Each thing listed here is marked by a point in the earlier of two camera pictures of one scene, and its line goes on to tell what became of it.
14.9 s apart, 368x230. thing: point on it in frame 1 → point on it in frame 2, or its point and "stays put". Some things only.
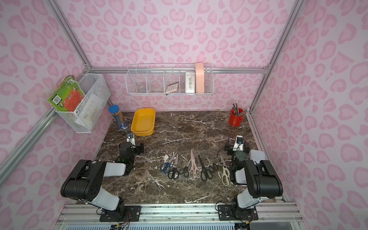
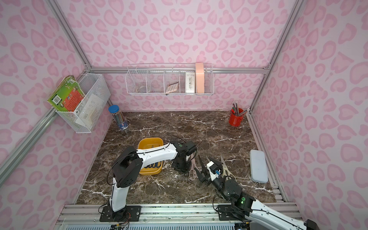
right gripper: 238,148 → 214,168
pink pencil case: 200,77 stays put
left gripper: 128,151 → 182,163
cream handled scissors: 226,176 stays put
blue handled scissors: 166,166 → 154,165
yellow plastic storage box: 143,122 → 148,142
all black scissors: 205,173 stays put
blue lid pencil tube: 119,116 stays put
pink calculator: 172,87 stays put
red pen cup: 235,117 stays put
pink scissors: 195,171 stays put
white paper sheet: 92,108 stays put
